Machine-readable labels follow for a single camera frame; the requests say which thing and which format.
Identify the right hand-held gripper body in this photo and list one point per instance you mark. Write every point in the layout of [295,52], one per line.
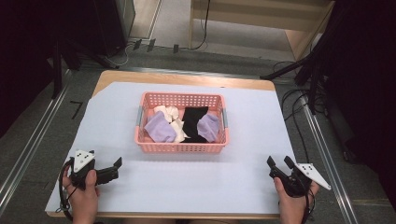
[311,174]

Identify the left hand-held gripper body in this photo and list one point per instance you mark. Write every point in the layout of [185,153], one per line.
[82,160]

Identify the person's right hand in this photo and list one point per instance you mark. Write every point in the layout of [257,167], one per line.
[292,208]

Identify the person's left hand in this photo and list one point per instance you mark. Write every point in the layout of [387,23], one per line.
[82,202]

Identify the purple sock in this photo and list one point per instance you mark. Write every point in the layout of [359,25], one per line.
[160,129]
[208,127]

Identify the pink plastic basket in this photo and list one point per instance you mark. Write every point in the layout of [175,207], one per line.
[183,147]

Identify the cream sock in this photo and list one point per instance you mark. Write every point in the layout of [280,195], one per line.
[180,130]

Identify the white sock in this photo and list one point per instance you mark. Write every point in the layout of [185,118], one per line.
[168,112]

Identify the pale lilac table cover sheet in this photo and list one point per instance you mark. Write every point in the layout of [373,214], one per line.
[186,183]

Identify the black sock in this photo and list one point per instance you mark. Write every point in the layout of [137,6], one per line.
[193,121]

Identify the black metal stand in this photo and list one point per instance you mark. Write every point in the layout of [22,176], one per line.
[57,68]

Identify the black tripod stand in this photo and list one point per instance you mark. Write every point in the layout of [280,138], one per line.
[311,67]

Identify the small black floor block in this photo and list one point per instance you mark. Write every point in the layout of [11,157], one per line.
[137,44]
[176,48]
[151,45]

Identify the dark cabinet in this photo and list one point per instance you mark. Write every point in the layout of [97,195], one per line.
[115,21]

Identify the wooden shelf unit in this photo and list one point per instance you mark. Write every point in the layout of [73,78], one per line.
[264,15]

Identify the metal floor rail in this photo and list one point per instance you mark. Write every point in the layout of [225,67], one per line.
[330,168]
[186,72]
[28,152]

